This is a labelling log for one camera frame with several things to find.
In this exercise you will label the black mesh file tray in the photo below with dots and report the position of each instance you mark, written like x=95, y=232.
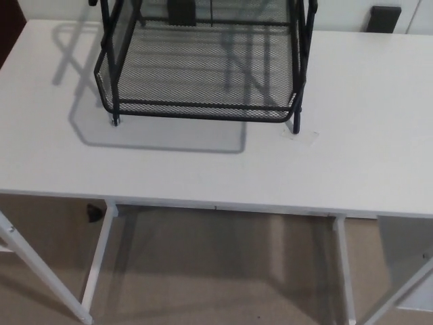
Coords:
x=203, y=67

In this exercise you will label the clear tape patch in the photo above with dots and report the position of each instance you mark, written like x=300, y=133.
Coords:
x=304, y=138

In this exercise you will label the small black floor object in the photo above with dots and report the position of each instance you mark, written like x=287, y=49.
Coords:
x=93, y=213

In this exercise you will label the white cabinet front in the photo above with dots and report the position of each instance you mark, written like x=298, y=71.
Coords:
x=338, y=17

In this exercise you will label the dark brown wooden panel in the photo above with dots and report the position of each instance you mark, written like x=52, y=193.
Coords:
x=10, y=23

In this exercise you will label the small black square wall box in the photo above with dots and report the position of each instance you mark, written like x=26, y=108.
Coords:
x=181, y=13

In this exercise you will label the white metal desk leg frame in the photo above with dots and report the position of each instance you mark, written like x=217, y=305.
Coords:
x=345, y=264
x=96, y=260

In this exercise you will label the black rectangular wall box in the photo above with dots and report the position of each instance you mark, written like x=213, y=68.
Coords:
x=382, y=19

